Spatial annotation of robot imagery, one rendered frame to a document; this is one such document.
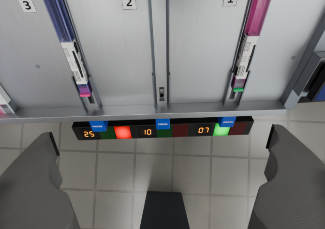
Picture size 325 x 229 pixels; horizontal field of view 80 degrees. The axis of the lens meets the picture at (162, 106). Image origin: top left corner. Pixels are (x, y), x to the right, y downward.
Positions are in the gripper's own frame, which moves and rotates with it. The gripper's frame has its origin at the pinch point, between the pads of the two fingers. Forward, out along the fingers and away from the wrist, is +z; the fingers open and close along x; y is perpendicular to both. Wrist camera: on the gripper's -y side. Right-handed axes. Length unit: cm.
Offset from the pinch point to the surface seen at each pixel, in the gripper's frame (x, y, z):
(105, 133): -11.0, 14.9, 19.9
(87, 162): -40, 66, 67
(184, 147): 11, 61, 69
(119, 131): -8.3, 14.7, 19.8
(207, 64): 6.4, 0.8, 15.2
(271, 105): 17.0, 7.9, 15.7
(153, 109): -1.3, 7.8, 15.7
